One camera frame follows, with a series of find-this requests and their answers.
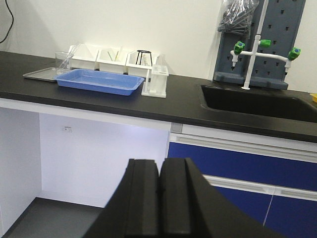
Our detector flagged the black sink basin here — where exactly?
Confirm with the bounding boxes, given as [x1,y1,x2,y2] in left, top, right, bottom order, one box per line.
[201,85,317,122]

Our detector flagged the blue plastic tray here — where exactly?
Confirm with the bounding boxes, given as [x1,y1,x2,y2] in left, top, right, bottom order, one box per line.
[53,69,144,96]

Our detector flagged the green yellow stirring sticks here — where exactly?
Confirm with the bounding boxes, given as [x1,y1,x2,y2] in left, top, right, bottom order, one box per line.
[107,51,119,61]

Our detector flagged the right white storage bin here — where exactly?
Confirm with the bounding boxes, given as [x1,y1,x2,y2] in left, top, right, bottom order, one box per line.
[126,50,159,77]

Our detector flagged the black wall cable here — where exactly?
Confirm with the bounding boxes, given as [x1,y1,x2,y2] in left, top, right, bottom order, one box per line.
[0,0,14,44]

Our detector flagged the black wire tripod stand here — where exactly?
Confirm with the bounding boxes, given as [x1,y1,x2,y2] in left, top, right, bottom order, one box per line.
[135,50,153,66]

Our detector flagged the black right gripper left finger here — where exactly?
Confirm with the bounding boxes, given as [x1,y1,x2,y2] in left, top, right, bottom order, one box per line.
[84,159,159,238]

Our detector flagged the middle white storage bin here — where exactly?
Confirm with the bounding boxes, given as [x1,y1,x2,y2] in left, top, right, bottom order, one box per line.
[97,47,129,74]

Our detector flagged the white storage bin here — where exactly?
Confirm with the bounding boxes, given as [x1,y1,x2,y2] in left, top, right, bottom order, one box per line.
[97,47,129,74]
[68,44,99,70]
[126,50,159,77]

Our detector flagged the clear test tube in rack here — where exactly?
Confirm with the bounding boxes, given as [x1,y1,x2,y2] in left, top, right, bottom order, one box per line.
[156,55,168,75]

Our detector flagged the grey pegboard drying rack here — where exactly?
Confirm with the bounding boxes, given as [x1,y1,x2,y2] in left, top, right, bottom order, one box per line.
[213,0,306,89]

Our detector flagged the grey metal tray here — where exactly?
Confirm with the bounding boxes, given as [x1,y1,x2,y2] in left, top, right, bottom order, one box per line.
[23,67,57,82]

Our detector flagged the clear glass beaker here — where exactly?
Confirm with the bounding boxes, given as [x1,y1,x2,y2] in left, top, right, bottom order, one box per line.
[55,52,73,75]

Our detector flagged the clear glass test tube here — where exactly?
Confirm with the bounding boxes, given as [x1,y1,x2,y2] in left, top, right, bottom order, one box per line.
[57,44,80,70]

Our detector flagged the white test tube rack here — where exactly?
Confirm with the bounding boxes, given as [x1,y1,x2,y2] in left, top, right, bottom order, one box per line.
[141,65,169,98]

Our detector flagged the bag of grey pegs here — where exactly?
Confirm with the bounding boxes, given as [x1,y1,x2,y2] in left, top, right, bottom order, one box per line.
[217,0,259,38]

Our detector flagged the blue cabinet drawer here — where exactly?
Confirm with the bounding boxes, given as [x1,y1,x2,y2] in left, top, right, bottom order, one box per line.
[168,142,317,238]

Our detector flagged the left white storage bin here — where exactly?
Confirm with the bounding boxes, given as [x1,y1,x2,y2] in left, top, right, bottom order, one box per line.
[68,44,99,70]

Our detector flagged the white lab faucet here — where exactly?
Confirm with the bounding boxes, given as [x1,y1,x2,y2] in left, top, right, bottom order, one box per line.
[230,0,301,90]

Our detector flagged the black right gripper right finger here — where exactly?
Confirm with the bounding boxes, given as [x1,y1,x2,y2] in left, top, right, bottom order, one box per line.
[160,158,283,238]

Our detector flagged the yellow object at edge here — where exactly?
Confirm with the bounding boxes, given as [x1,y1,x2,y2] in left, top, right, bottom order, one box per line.
[310,93,317,103]

